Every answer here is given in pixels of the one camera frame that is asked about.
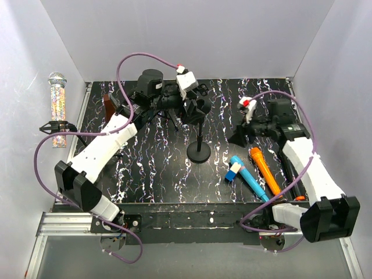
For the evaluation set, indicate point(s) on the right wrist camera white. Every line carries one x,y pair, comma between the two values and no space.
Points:
247,106

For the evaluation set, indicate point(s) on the shock mount tripod stand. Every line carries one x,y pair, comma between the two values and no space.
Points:
58,126

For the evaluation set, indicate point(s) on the blue white block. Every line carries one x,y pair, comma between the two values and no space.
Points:
232,172

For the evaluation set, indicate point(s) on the black tripod mic stand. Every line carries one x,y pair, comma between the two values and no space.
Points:
173,120

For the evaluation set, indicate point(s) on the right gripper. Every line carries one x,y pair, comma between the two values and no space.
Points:
238,138

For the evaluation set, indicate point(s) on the brown red box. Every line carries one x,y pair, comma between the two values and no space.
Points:
110,108

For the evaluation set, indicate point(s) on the round base stand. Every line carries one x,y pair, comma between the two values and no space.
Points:
199,151

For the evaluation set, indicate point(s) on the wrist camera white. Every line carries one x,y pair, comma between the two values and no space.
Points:
186,82
247,106

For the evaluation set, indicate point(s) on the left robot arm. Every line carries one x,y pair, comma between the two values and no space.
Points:
151,97

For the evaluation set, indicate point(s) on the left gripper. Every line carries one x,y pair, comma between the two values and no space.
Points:
192,111

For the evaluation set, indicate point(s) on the aluminium frame rail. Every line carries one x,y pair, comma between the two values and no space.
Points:
66,247

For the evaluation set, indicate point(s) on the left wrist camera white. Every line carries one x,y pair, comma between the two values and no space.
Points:
186,82

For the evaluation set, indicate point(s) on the glitter silver microphone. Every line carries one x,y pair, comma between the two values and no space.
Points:
57,81

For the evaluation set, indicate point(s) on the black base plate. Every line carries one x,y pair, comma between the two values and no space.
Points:
186,223

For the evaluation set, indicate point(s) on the cyan toy microphone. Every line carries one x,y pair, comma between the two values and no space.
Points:
250,180

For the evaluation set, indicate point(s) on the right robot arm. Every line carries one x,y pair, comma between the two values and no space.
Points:
331,213

